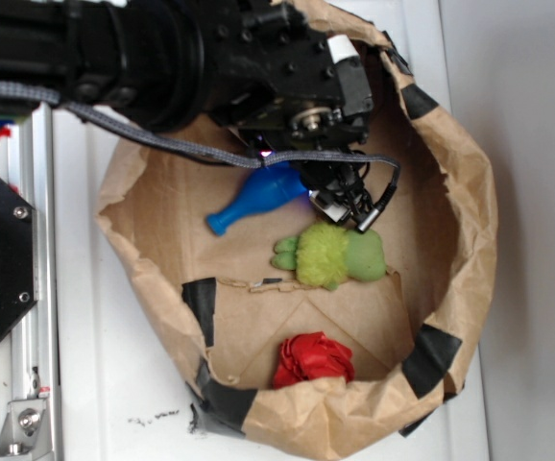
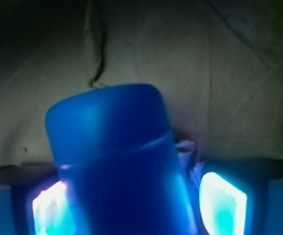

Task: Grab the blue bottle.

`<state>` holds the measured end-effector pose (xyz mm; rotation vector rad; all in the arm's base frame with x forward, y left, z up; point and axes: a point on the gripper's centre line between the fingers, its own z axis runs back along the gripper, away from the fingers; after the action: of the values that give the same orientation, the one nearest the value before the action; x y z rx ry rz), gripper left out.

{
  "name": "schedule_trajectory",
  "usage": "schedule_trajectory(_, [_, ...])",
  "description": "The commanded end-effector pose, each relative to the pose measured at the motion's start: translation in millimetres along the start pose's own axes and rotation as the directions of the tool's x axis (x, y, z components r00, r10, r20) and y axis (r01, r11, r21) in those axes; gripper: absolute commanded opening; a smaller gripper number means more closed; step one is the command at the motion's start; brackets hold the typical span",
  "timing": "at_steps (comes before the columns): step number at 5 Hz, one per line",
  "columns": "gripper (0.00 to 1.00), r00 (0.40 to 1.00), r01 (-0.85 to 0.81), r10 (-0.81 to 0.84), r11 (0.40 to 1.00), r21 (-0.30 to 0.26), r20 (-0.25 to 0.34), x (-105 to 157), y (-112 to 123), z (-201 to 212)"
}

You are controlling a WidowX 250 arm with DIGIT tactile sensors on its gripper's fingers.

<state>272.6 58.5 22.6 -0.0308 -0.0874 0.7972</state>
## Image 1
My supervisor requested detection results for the red crumpled ball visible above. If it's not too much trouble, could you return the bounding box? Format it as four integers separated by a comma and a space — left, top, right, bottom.
272, 331, 355, 389

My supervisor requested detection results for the green plush toy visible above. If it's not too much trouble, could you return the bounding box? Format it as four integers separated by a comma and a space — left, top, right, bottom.
271, 222, 387, 291

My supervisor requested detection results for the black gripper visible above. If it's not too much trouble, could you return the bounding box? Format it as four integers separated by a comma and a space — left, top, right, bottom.
200, 1, 398, 232

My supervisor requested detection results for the metal corner bracket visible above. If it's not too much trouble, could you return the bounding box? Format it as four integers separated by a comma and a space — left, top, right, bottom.
0, 399, 53, 460

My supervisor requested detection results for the blue plastic bottle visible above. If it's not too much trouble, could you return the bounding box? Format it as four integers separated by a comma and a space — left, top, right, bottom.
206, 162, 308, 235

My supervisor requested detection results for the white tray base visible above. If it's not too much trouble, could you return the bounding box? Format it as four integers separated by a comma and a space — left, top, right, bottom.
52, 1, 490, 460

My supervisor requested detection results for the grey braided cable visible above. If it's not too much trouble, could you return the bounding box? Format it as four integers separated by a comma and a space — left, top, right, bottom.
0, 78, 402, 234

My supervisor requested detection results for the brown paper bag bin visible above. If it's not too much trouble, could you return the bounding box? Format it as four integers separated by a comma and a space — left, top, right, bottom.
97, 1, 497, 460

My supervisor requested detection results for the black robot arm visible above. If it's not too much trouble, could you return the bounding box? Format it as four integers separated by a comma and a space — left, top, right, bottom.
0, 1, 398, 231

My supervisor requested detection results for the aluminium frame rail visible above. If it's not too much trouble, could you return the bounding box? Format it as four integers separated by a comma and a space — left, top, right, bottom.
0, 106, 63, 460

